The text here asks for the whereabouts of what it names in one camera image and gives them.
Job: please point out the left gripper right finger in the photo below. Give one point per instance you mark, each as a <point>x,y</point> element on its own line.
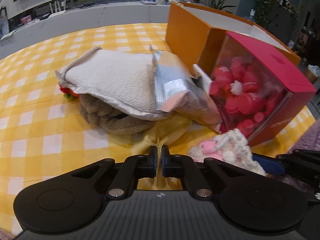
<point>169,165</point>

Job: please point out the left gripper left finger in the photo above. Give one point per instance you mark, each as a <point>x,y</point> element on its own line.
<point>150,165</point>

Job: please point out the yellow cloth bag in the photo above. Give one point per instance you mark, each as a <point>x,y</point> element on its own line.
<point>164,132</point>

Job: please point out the white pink crochet item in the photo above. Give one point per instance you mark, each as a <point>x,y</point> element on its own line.
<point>230,147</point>

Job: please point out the purple fluffy blanket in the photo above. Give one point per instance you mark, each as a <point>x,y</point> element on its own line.
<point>309,140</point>

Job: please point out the silver foil pouch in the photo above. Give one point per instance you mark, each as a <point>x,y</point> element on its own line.
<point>176,88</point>

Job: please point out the white cloth towel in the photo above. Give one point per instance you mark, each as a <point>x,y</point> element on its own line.
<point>124,81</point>

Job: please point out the red Wonderlab box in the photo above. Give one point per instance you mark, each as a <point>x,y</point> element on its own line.
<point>253,87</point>

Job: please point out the red strawberry plush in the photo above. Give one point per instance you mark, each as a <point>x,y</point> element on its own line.
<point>68,93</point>

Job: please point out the yellow checkered tablecloth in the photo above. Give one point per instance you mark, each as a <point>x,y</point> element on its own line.
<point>42,133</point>

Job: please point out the orange cardboard box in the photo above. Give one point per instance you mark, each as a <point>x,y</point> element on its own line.
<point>195,34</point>

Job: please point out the black cabinet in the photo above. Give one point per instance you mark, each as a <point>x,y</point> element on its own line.
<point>282,20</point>

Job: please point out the white tv console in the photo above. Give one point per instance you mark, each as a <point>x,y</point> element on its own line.
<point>81,19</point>

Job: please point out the white router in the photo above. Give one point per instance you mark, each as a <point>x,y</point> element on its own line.
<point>57,8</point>

